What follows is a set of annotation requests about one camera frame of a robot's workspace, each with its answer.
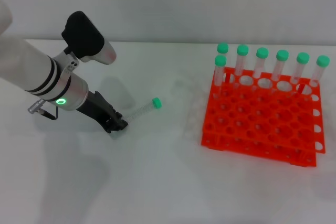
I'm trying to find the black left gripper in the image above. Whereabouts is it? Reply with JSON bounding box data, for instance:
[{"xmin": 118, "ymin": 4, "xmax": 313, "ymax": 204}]
[{"xmin": 78, "ymin": 91, "xmax": 130, "ymax": 134}]

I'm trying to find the clear test tube green cap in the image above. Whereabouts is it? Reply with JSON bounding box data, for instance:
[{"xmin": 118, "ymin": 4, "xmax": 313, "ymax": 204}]
[
  {"xmin": 214, "ymin": 55, "xmax": 227, "ymax": 100},
  {"xmin": 289, "ymin": 52, "xmax": 310, "ymax": 96},
  {"xmin": 217, "ymin": 42, "xmax": 230, "ymax": 78},
  {"xmin": 234, "ymin": 44, "xmax": 249, "ymax": 78},
  {"xmin": 123, "ymin": 97, "xmax": 163, "ymax": 122},
  {"xmin": 307, "ymin": 55, "xmax": 331, "ymax": 99},
  {"xmin": 251, "ymin": 47, "xmax": 269, "ymax": 91},
  {"xmin": 270, "ymin": 49, "xmax": 290, "ymax": 93}
]

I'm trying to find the orange test tube rack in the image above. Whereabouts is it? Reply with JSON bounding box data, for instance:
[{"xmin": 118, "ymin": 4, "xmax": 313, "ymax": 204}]
[{"xmin": 201, "ymin": 66, "xmax": 326, "ymax": 168}]

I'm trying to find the silver plug with black cable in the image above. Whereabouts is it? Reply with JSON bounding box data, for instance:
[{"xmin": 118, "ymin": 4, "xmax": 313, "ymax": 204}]
[{"xmin": 28, "ymin": 99, "xmax": 59, "ymax": 120}]

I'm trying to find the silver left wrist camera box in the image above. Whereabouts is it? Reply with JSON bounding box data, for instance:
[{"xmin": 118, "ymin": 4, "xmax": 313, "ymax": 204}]
[{"xmin": 61, "ymin": 10, "xmax": 118, "ymax": 66}]

